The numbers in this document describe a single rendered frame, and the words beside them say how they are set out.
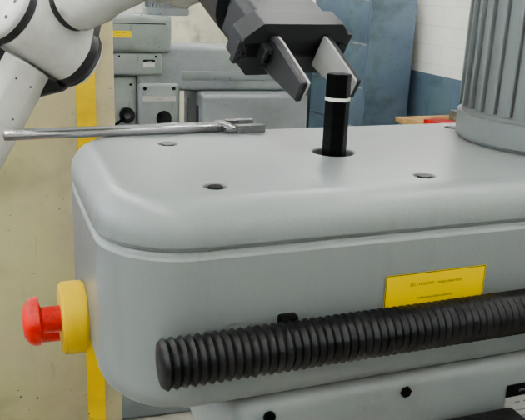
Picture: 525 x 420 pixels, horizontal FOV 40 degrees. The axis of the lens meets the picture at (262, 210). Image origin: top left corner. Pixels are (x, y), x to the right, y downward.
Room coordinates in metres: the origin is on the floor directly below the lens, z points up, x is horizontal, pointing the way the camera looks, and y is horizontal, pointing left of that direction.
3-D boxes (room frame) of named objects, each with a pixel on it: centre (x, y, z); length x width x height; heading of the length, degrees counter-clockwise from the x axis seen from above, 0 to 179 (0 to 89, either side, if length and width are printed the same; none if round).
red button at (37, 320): (0.53, 0.18, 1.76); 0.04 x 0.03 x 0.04; 21
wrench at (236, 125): (0.67, 0.12, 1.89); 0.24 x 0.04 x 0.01; 114
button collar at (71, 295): (0.54, 0.15, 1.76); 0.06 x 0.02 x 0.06; 21
